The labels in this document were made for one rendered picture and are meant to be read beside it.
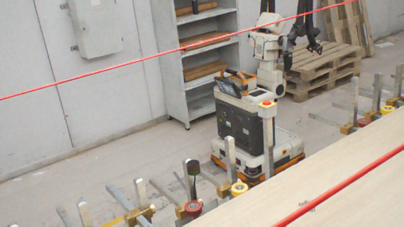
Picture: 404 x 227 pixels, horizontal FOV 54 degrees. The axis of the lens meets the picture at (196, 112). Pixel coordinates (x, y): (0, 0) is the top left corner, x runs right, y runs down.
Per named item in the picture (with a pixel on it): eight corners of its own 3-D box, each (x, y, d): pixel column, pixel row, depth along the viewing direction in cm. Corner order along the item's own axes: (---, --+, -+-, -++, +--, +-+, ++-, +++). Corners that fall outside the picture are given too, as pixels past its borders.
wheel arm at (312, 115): (308, 118, 275) (308, 113, 273) (311, 116, 277) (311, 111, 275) (364, 139, 242) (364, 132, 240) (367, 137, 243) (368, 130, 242)
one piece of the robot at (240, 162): (245, 170, 334) (244, 161, 331) (215, 152, 367) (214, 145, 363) (247, 169, 336) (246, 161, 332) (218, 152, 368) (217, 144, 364)
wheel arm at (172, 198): (149, 185, 216) (148, 178, 214) (154, 182, 217) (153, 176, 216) (194, 224, 182) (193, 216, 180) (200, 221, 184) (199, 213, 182)
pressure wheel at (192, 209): (184, 224, 187) (180, 204, 182) (197, 216, 191) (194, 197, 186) (193, 232, 180) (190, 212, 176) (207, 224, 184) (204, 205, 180)
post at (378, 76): (369, 138, 273) (374, 72, 254) (372, 136, 275) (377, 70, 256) (374, 139, 271) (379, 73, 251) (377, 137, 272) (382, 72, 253)
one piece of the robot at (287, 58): (281, 73, 340) (281, 48, 331) (259, 67, 361) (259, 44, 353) (294, 69, 347) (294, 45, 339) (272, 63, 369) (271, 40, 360)
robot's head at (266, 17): (270, 28, 322) (279, 12, 323) (253, 25, 339) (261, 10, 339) (279, 37, 331) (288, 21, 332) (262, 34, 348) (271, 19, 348)
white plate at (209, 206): (177, 236, 194) (173, 220, 190) (218, 213, 206) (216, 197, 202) (177, 236, 193) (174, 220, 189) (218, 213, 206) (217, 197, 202)
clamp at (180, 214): (175, 215, 189) (174, 207, 187) (198, 203, 196) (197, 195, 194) (182, 221, 185) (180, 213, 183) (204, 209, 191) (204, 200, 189)
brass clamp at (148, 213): (124, 222, 173) (122, 213, 171) (151, 209, 180) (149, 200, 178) (130, 229, 169) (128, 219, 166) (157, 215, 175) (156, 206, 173)
